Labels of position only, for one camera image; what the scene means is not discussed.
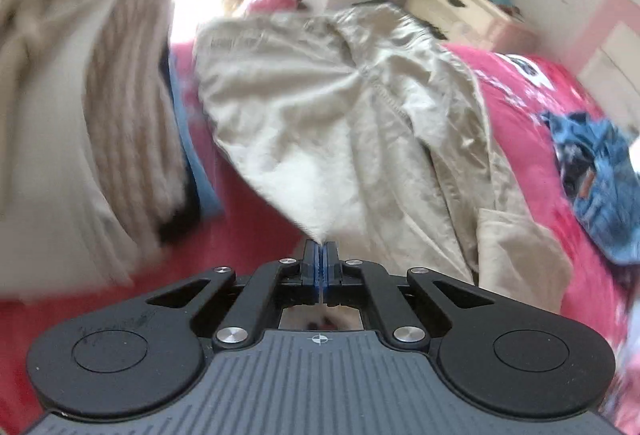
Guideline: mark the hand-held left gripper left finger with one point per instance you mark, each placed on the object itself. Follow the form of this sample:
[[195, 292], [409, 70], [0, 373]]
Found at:
[[312, 265]]

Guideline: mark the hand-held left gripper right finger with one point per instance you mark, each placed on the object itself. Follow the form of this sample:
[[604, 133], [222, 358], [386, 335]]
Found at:
[[330, 265]]

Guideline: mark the beige pants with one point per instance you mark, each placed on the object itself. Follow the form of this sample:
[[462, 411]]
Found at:
[[350, 140]]

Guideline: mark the blue fabric strip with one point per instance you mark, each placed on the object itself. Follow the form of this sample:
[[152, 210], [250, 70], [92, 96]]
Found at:
[[197, 165]]

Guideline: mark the pink floral blanket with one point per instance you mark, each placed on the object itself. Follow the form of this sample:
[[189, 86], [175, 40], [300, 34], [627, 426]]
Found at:
[[525, 155]]

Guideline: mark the person's ribbed knit sweater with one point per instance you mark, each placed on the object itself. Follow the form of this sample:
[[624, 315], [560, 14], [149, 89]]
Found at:
[[125, 90]]

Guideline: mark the blue jeans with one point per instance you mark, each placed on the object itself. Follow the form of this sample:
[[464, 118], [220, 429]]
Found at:
[[600, 195]]

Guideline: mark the cream nightstand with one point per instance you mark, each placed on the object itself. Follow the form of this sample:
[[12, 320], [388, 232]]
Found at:
[[450, 10]]

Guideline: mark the pink white headboard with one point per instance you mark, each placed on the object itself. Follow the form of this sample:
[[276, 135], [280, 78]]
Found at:
[[615, 45]]

